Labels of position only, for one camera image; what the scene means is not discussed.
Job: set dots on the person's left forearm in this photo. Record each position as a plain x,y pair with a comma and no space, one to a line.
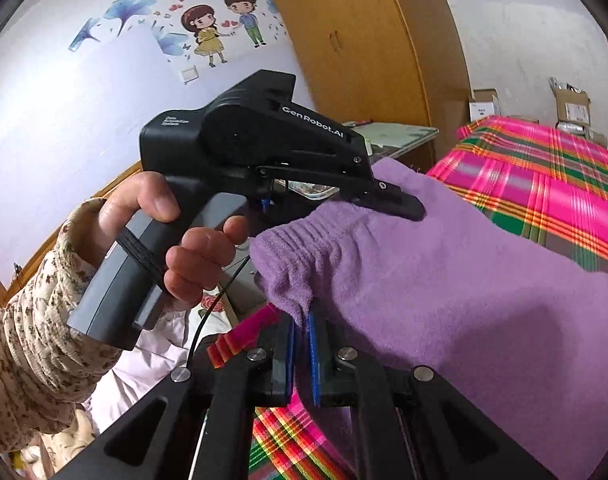
29,340

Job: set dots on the folding table with printed top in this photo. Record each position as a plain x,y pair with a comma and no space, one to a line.
398,135

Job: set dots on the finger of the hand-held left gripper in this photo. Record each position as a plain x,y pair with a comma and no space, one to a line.
388,200

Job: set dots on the open brown cardboard box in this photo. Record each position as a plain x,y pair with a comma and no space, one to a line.
571,105

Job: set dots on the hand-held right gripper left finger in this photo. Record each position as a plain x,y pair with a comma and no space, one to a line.
290,360

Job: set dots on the pink plaid blanket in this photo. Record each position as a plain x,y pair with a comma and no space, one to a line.
533,175

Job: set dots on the purple fleece pants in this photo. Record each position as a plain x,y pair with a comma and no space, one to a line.
458,285

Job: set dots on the wooden wardrobe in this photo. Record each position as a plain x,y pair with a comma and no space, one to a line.
364,45

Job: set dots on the person's left hand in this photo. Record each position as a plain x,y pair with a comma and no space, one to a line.
204,255

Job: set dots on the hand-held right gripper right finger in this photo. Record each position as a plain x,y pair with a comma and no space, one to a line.
314,365

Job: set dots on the white cardboard box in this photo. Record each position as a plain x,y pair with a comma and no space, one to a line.
482,106

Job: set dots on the cartoon wall sticker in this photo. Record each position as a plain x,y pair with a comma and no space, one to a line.
204,25

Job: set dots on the wooden bed headboard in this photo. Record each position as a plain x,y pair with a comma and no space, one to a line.
84,205

